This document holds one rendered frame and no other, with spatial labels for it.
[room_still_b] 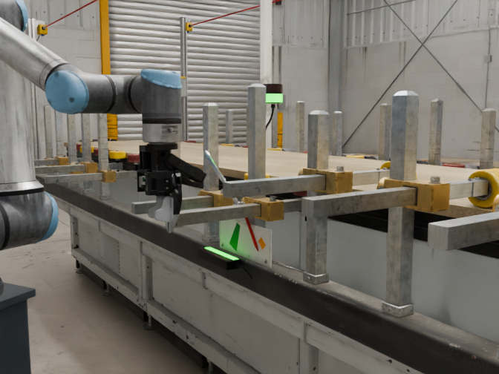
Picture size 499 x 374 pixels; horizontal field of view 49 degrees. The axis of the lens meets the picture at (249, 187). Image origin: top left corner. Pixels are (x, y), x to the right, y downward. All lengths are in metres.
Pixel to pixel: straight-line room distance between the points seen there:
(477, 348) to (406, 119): 0.42
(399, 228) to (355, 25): 10.66
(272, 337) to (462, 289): 0.85
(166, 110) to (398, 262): 0.59
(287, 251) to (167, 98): 0.71
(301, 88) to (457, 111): 3.20
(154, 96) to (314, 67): 10.39
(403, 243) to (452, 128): 8.84
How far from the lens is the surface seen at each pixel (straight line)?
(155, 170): 1.26
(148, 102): 1.25
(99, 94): 1.26
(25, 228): 1.69
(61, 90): 1.24
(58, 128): 3.30
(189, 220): 1.32
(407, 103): 1.07
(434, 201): 1.03
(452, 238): 0.71
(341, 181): 1.20
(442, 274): 1.33
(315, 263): 1.29
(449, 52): 10.03
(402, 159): 1.07
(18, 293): 1.67
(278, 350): 1.94
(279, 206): 1.42
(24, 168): 1.70
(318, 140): 1.24
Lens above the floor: 1.10
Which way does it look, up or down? 8 degrees down
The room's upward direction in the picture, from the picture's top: straight up
